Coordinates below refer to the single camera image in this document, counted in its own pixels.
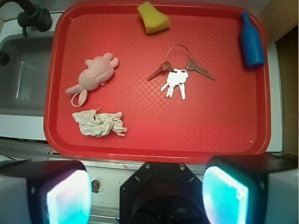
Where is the red plastic tray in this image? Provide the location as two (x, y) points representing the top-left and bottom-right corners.
(44, 0), (271, 164)

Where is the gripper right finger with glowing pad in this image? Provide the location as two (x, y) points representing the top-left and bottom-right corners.
(202, 154), (299, 224)

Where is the silver key bunch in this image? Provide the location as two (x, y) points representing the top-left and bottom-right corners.
(147, 44), (216, 100)

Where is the yellow sponge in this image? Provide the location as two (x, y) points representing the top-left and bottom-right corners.
(137, 1), (171, 35)

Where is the pink plush mouse toy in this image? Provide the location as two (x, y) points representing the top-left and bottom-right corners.
(65, 52), (119, 107)

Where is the grey toy faucet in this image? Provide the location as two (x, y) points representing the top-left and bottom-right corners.
(0, 0), (53, 66)

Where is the crumpled white paper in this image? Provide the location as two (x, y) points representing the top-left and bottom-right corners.
(72, 108), (128, 138)

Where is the blue plastic bottle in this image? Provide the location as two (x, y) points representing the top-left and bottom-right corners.
(240, 12), (265, 69)

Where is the grey toy sink basin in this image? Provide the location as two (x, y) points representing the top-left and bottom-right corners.
(0, 32), (54, 117)

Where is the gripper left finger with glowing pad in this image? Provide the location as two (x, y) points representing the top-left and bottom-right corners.
(0, 160), (92, 224)

